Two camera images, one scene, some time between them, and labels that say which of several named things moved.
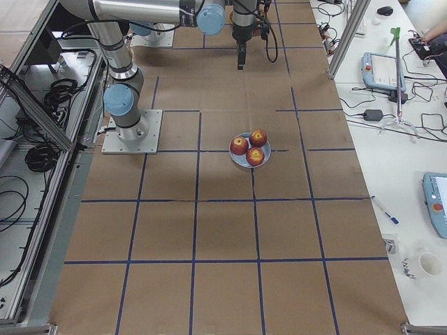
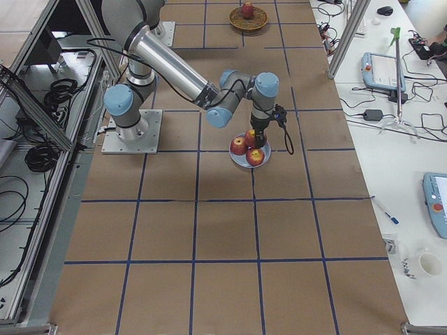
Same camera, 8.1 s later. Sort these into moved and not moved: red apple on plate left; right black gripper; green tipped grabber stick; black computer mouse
Moved: right black gripper
Not moved: black computer mouse; red apple on plate left; green tipped grabber stick
